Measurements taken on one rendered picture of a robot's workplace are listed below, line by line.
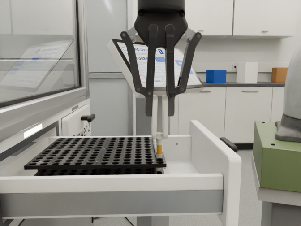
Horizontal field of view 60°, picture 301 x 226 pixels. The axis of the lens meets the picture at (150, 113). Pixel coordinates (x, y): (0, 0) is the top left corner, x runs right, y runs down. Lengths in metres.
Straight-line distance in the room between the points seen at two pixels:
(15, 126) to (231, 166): 0.33
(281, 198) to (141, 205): 0.44
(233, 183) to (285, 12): 3.96
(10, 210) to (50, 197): 0.06
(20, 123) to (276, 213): 0.66
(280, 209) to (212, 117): 2.78
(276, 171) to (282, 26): 3.62
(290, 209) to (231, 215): 0.41
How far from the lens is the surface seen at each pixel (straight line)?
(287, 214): 0.82
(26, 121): 0.50
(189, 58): 0.43
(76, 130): 0.77
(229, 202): 0.40
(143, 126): 1.38
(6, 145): 0.44
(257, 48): 4.45
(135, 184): 0.39
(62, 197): 0.41
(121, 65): 1.20
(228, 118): 3.58
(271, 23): 4.17
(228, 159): 0.38
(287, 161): 0.71
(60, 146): 0.55
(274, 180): 0.72
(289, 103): 0.79
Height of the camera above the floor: 1.04
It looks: 9 degrees down
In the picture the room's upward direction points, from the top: straight up
